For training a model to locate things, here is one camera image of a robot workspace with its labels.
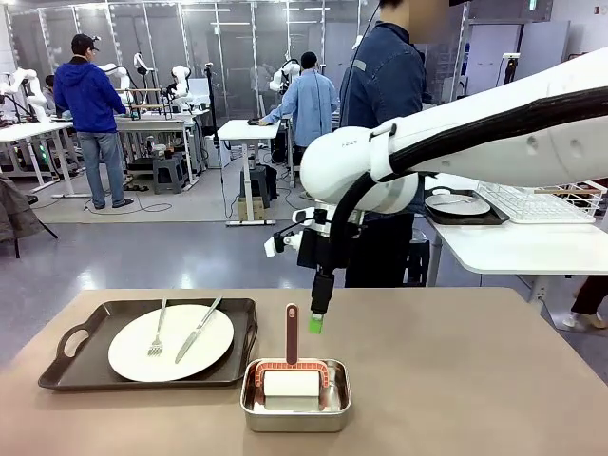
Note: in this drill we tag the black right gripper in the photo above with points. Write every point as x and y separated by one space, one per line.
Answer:
313 247

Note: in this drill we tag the silver table knife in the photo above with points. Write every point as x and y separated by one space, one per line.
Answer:
197 330

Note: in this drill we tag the silver fork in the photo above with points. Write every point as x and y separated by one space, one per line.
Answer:
159 328

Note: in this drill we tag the large white round plate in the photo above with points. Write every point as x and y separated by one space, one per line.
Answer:
142 332

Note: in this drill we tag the dark brown serving tray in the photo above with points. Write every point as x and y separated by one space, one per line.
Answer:
85 318

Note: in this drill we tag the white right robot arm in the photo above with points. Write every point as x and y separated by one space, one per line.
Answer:
475 157

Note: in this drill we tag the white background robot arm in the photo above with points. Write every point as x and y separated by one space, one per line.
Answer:
282 76
28 90
119 78
180 85
140 62

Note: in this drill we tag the black floor stand with pole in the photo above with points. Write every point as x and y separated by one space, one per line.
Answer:
510 69

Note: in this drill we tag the cardboard box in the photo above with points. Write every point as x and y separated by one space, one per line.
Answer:
251 209

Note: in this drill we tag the black plastic stool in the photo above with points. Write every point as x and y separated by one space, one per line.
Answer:
259 183

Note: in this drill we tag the stainless steel rectangular tray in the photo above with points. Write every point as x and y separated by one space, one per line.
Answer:
294 420

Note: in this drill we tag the white plate with cutlery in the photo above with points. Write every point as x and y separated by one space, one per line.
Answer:
456 209

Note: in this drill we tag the silver cutlery piece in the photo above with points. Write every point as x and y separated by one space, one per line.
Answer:
453 202

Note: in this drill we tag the small white standing desk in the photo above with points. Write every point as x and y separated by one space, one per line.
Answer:
247 129

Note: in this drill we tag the person in light blue shirt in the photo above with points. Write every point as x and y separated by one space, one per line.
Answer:
311 104

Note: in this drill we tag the black serving tray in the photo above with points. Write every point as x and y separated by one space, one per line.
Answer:
496 217

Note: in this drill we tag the grey plastic stool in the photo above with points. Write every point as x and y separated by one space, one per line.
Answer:
168 173

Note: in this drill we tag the white side table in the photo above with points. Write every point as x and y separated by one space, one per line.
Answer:
522 242

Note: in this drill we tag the black tripod pole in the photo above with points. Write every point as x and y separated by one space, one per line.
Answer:
210 114

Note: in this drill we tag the person in denim jacket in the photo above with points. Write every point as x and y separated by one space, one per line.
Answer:
389 71

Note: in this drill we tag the white lab table with rack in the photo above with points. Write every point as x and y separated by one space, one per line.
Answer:
152 124

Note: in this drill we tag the person in dark red trousers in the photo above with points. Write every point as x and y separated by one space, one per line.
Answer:
591 294

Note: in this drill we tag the person in blue hoodie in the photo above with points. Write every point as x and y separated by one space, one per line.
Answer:
85 100

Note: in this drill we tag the grey jacket on chair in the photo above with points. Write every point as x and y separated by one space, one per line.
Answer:
16 209

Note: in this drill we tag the seated person in grey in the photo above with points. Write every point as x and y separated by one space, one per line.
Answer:
50 97

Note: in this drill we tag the long white lab table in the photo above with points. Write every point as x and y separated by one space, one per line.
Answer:
28 129

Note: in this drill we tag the green exit sign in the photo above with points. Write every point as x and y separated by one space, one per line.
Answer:
530 4

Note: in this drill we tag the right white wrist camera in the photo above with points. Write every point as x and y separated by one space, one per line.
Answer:
271 247

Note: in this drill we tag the wooden bar black frame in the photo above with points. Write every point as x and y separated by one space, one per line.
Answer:
149 90

